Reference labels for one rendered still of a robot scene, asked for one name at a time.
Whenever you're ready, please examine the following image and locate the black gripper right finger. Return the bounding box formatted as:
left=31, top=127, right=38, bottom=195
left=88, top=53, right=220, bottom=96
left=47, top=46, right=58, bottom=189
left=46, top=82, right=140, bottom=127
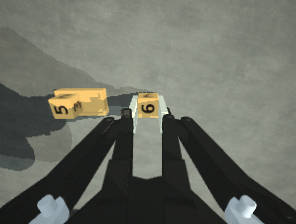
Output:
left=158, top=95, right=296, bottom=224

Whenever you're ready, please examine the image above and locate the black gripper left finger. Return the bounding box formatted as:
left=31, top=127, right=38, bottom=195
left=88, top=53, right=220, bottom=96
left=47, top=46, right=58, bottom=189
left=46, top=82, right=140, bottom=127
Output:
left=0, top=95, right=138, bottom=224

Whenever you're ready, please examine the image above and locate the yellow cube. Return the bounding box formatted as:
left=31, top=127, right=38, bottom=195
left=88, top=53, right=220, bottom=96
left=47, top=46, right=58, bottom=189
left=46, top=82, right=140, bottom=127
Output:
left=137, top=93, right=159, bottom=118
left=48, top=94, right=83, bottom=119

